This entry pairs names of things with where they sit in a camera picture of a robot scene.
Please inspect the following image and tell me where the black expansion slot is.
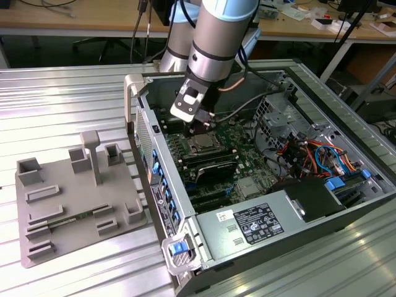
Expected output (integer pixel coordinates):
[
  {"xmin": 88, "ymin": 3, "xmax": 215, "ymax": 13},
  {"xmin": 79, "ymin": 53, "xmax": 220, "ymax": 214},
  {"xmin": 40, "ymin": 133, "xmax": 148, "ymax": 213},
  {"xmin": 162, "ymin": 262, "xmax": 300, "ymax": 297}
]
[
  {"xmin": 187, "ymin": 187, "xmax": 231, "ymax": 200},
  {"xmin": 191, "ymin": 196, "xmax": 233, "ymax": 211}
]

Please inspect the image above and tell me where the metal drive cage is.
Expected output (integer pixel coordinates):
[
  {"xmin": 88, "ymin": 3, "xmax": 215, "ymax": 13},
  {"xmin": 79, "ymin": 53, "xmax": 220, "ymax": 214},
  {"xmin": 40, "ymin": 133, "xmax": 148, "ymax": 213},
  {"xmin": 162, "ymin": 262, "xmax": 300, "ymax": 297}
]
[{"xmin": 252, "ymin": 72, "xmax": 313, "ymax": 152}]

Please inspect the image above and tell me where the green motherboard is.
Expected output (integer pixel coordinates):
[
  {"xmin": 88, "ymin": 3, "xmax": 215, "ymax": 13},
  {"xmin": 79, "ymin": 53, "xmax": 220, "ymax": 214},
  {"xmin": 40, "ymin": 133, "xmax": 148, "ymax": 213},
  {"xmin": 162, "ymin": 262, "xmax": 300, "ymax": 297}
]
[{"xmin": 160, "ymin": 114, "xmax": 295, "ymax": 214}]

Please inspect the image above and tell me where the black graphics card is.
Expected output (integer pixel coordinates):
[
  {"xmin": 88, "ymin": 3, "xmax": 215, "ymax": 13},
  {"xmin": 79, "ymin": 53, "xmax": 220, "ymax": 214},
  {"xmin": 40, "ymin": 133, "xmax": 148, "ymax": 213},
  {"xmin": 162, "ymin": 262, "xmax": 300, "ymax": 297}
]
[{"xmin": 194, "ymin": 160, "xmax": 239, "ymax": 186}]

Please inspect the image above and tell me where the silver chipset heatsink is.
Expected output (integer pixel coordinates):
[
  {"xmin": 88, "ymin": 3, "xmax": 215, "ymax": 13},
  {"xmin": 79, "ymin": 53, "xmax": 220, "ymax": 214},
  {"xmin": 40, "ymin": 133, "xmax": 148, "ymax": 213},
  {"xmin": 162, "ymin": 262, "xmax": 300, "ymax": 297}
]
[{"xmin": 237, "ymin": 178, "xmax": 264, "ymax": 199}]

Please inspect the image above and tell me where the white sticker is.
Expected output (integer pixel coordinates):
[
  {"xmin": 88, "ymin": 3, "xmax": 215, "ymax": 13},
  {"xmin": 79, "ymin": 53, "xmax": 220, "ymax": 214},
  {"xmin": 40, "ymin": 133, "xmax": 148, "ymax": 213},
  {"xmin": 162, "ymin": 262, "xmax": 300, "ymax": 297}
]
[{"xmin": 215, "ymin": 208, "xmax": 235, "ymax": 222}]

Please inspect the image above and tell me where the black power supply label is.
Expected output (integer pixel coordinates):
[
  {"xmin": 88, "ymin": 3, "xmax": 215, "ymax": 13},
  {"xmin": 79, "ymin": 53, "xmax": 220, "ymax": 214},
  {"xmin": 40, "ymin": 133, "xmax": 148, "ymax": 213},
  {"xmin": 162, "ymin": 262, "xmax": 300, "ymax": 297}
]
[{"xmin": 232, "ymin": 202, "xmax": 285, "ymax": 246}]

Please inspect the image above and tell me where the grey power supply unit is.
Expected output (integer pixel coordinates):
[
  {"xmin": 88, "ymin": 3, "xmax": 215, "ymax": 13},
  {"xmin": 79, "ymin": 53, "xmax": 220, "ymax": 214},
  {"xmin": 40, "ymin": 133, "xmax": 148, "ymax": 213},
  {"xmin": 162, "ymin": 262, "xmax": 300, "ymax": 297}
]
[{"xmin": 195, "ymin": 189, "xmax": 310, "ymax": 261}]

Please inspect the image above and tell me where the white box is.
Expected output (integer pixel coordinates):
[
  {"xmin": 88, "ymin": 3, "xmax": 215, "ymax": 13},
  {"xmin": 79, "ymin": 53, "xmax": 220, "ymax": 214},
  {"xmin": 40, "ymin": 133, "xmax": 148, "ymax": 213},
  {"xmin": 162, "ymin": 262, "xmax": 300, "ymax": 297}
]
[{"xmin": 311, "ymin": 17, "xmax": 343, "ymax": 32}]

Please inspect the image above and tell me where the blue disk carrier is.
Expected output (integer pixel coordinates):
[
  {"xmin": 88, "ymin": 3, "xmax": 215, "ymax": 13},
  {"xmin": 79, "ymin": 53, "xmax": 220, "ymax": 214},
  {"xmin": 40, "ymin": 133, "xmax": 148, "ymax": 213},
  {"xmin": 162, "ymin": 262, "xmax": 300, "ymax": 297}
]
[{"xmin": 324, "ymin": 176, "xmax": 348, "ymax": 191}]

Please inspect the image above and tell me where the wooden desk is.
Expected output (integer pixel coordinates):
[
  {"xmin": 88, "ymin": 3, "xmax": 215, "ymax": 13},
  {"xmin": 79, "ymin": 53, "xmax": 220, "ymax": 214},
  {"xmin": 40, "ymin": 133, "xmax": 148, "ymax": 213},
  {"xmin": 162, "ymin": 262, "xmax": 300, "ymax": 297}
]
[{"xmin": 0, "ymin": 0, "xmax": 396, "ymax": 44}]

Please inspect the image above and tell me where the blue case latch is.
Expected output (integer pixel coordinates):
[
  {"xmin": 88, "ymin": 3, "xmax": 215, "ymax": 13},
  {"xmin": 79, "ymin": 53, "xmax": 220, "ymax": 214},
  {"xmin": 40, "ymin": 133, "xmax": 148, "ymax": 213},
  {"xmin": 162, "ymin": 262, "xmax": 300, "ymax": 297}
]
[{"xmin": 169, "ymin": 243, "xmax": 188, "ymax": 257}]

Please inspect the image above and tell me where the black box under desk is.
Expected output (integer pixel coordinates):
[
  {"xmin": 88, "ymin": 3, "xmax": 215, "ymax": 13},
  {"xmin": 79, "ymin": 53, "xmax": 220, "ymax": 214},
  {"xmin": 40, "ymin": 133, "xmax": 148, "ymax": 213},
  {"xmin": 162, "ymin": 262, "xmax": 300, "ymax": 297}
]
[{"xmin": 355, "ymin": 92, "xmax": 396, "ymax": 123}]

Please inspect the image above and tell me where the grey parts rack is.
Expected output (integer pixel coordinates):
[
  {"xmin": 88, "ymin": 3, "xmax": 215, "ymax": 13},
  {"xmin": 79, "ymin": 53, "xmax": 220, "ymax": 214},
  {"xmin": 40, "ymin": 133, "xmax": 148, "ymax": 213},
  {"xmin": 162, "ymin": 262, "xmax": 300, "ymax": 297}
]
[{"xmin": 14, "ymin": 129, "xmax": 149, "ymax": 269}]

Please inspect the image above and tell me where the open PC case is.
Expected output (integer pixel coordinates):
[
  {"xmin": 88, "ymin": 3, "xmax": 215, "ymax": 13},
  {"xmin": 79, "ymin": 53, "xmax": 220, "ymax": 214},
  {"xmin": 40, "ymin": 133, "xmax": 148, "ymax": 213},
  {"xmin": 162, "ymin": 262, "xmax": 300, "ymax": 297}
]
[{"xmin": 123, "ymin": 64, "xmax": 396, "ymax": 297}]

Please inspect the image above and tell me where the brown tray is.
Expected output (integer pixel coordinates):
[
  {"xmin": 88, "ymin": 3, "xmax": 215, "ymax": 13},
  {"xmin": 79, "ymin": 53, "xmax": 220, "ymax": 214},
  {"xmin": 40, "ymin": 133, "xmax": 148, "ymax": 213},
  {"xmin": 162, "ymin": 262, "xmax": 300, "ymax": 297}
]
[{"xmin": 371, "ymin": 20, "xmax": 396, "ymax": 35}]

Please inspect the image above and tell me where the green RAM stick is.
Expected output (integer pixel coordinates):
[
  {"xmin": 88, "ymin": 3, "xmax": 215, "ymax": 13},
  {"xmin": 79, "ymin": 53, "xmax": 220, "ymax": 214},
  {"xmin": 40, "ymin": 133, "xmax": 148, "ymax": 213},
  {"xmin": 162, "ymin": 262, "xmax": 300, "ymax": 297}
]
[{"xmin": 48, "ymin": 210, "xmax": 95, "ymax": 229}]

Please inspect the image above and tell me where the black camera cable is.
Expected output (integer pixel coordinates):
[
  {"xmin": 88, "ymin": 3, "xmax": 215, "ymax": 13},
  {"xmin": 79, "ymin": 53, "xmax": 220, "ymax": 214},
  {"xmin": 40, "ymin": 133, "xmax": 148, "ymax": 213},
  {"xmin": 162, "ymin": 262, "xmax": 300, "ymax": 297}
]
[{"xmin": 197, "ymin": 69, "xmax": 287, "ymax": 131}]

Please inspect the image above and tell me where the copper coloured cable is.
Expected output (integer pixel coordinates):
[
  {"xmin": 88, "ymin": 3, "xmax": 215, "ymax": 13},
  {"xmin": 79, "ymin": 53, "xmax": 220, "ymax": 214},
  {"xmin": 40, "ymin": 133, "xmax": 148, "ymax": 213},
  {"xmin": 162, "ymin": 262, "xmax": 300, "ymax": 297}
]
[{"xmin": 217, "ymin": 75, "xmax": 247, "ymax": 93}]

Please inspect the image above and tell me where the grey case handle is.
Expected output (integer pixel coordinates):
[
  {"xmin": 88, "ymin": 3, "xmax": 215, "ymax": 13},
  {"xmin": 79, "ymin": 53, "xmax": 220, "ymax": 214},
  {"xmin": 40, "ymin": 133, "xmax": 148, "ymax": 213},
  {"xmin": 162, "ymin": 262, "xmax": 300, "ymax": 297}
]
[
  {"xmin": 123, "ymin": 73, "xmax": 147, "ymax": 124},
  {"xmin": 161, "ymin": 234, "xmax": 200, "ymax": 276}
]

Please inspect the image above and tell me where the blue wire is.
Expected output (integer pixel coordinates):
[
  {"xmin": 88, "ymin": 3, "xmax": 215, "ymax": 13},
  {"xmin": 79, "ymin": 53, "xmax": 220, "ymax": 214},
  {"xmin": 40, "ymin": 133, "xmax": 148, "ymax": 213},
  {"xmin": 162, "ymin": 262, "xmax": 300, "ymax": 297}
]
[{"xmin": 314, "ymin": 144, "xmax": 346, "ymax": 174}]

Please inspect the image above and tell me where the black air duct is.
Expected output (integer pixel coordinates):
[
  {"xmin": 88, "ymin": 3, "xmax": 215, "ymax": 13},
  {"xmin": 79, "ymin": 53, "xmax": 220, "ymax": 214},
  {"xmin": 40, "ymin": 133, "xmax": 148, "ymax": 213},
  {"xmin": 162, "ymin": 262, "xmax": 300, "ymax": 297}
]
[{"xmin": 267, "ymin": 178, "xmax": 348, "ymax": 224}]

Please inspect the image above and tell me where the orange wire bundle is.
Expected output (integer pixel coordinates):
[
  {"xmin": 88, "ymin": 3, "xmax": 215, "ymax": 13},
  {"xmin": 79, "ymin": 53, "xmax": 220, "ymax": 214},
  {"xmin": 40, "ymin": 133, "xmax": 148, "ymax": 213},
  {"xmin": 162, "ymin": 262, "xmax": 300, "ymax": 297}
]
[{"xmin": 338, "ymin": 150, "xmax": 363, "ymax": 174}]

